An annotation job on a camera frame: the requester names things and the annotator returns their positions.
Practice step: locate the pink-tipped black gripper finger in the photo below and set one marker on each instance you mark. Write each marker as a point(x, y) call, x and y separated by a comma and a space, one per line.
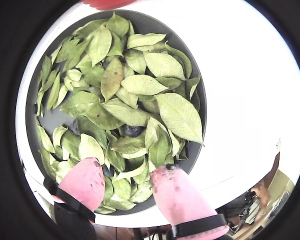
point(82, 185)
point(180, 200)

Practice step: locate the dark grey round bowl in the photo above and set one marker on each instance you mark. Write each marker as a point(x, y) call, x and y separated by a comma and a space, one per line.
point(50, 120)

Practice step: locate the pile of green leaves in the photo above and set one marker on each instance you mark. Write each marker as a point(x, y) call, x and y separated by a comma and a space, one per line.
point(130, 85)

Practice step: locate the red collapsible silicone cup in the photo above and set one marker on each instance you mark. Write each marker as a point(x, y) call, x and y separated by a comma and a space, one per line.
point(105, 3)

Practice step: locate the blueberry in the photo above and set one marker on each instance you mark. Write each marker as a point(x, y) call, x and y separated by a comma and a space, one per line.
point(107, 171)
point(132, 130)

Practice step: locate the large pointed green leaf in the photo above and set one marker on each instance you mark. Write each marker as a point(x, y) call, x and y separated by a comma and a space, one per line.
point(180, 117)

